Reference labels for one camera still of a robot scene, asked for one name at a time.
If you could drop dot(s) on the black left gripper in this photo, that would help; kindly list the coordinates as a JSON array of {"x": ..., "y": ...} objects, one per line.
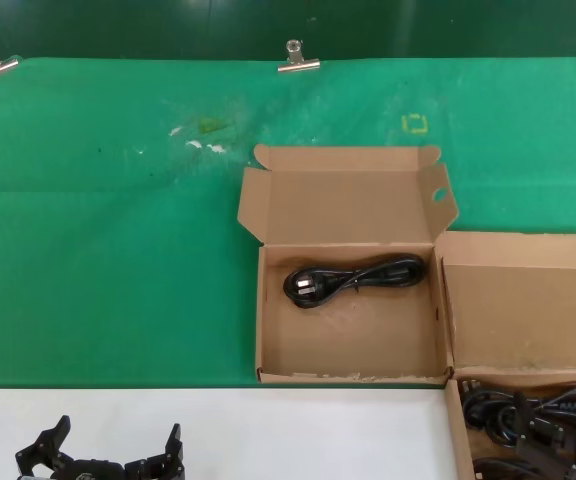
[{"x": 88, "y": 471}]

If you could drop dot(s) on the cardboard box with holed flap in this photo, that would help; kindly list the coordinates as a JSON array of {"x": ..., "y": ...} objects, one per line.
[{"x": 348, "y": 340}]

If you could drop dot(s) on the green felt table mat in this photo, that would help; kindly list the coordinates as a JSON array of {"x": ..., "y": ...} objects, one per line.
[{"x": 93, "y": 250}]

